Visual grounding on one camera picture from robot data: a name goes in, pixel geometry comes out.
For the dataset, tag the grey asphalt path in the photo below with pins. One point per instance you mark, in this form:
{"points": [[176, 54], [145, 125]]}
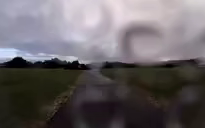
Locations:
{"points": [[100, 96]]}

